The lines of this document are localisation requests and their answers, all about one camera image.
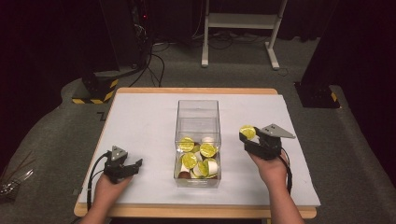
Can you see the black base plate yellow mark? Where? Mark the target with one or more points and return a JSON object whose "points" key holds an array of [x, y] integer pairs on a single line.
{"points": [[317, 96]]}

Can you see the person's right hand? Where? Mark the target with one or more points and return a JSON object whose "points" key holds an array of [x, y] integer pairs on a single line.
{"points": [[272, 172]]}

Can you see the person's left hand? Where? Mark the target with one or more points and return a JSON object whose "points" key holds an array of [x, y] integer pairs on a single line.
{"points": [[107, 193]]}

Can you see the clear plastic drawer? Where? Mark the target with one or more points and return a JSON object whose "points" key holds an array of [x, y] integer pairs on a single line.
{"points": [[197, 183]]}

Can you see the white metal stand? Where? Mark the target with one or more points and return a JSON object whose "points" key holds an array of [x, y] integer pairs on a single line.
{"points": [[241, 21]]}

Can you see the black equipment tower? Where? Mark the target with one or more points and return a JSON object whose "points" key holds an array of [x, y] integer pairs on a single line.
{"points": [[140, 28]]}

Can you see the black yellow striped stand base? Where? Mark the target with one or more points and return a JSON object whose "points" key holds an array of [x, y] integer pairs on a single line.
{"points": [[96, 90]]}

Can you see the clear plastic drawer case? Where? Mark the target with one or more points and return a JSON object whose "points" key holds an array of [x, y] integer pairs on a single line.
{"points": [[197, 115]]}

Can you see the white table mat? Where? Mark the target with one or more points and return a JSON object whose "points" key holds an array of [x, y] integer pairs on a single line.
{"points": [[149, 130]]}

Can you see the pile of coffee capsules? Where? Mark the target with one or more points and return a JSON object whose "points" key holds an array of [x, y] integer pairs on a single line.
{"points": [[190, 160]]}

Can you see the wooden table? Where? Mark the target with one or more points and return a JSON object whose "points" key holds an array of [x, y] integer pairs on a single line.
{"points": [[186, 212]]}

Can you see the white capsule yellow foil lid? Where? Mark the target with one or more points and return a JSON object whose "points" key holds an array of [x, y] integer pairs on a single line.
{"points": [[247, 132]]}

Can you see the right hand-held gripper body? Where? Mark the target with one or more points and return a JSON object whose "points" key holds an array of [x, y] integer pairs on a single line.
{"points": [[269, 146]]}

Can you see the shiny metal stand legs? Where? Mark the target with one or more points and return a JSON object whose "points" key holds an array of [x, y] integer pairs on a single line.
{"points": [[14, 183]]}

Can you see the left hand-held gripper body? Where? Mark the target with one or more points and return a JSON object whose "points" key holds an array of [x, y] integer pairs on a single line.
{"points": [[116, 169]]}

